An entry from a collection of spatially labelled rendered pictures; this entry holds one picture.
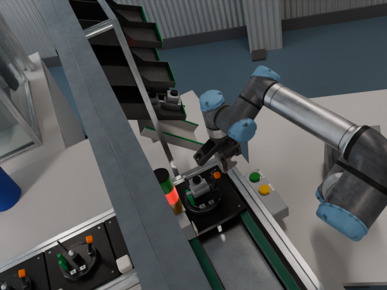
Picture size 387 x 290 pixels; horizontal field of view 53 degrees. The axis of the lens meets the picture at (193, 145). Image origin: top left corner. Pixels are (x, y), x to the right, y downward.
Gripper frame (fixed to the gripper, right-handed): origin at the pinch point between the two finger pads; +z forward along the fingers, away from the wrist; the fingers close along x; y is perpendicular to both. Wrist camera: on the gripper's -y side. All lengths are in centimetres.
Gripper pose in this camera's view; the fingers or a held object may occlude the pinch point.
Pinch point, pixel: (223, 171)
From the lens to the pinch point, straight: 141.3
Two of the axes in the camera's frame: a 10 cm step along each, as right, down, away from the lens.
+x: -4.0, -6.1, 6.8
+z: 2.1, 6.6, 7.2
